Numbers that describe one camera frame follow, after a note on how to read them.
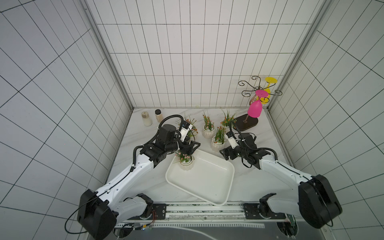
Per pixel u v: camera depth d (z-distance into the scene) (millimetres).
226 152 771
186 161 826
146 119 1033
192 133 902
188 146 647
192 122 966
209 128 964
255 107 912
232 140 771
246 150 660
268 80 909
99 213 370
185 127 646
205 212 743
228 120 942
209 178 850
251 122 1067
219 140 929
